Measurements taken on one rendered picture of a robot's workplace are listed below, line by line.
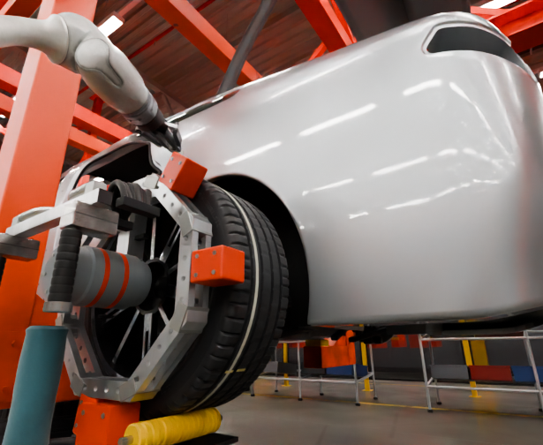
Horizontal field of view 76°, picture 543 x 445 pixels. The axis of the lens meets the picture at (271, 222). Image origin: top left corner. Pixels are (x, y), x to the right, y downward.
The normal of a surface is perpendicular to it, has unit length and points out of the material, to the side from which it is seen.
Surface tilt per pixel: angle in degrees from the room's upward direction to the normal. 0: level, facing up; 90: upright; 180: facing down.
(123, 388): 90
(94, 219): 90
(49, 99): 90
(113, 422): 90
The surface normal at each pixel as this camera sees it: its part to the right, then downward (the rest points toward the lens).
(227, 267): 0.83, -0.19
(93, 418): -0.57, -0.26
